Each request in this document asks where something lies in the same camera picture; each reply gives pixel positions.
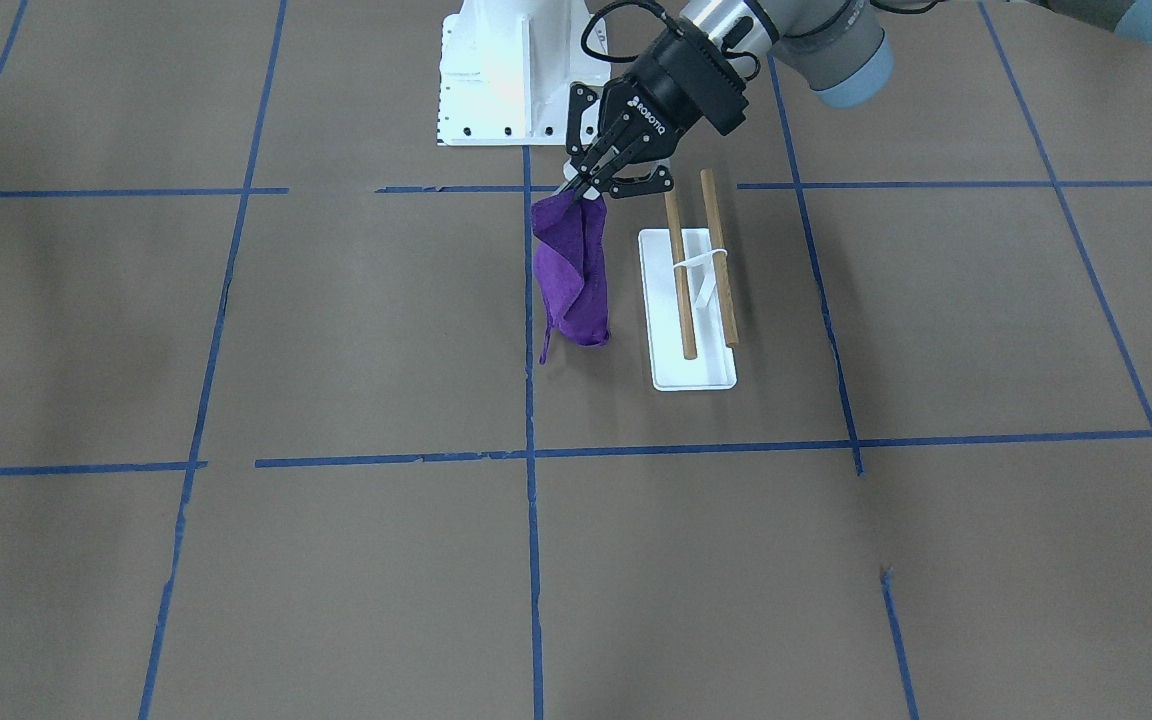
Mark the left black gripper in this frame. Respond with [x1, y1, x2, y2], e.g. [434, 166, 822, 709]
[558, 26, 749, 200]

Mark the purple towel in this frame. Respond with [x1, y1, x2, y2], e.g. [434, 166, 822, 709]
[532, 190, 611, 365]

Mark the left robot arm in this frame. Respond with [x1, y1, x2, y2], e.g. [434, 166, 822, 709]
[562, 1, 934, 200]

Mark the wooden rack rod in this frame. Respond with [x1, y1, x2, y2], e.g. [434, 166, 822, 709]
[664, 190, 698, 361]
[699, 168, 741, 348]

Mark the white towel rack base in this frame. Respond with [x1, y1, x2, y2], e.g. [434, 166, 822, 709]
[637, 228, 738, 392]

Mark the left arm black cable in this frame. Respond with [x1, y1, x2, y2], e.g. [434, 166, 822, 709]
[579, 0, 767, 71]

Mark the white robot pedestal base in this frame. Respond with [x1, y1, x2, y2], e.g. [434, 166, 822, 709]
[435, 1, 611, 147]

